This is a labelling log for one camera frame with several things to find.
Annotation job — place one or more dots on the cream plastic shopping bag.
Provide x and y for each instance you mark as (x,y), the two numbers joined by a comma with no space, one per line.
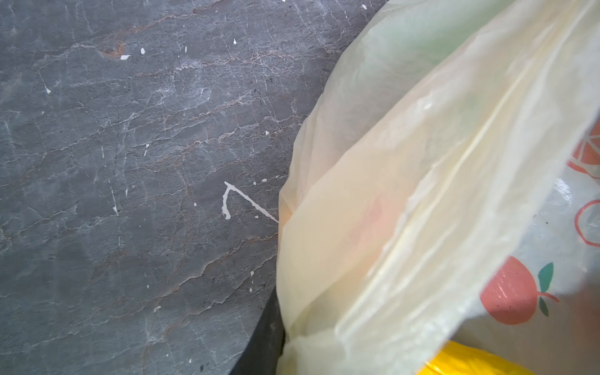
(444,191)

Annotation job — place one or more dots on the yellow fake banana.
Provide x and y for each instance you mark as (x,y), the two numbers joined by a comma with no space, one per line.
(457,359)

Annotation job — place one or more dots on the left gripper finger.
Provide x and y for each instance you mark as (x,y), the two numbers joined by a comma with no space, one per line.
(265,346)

